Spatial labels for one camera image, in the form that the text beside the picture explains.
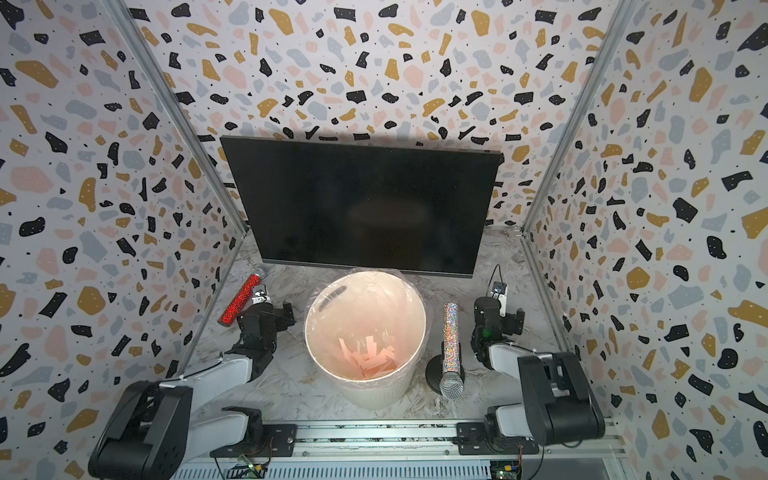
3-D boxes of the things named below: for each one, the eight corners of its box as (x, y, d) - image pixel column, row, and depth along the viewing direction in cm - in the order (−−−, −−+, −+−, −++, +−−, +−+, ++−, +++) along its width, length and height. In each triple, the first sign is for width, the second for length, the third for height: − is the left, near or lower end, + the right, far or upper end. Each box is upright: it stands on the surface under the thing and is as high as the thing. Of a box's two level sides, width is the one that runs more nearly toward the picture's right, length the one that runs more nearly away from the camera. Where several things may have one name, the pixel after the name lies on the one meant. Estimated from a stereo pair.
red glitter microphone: (222, 325, 96) (217, 320, 94) (253, 278, 108) (249, 273, 106) (231, 327, 96) (226, 322, 93) (261, 280, 108) (258, 274, 105)
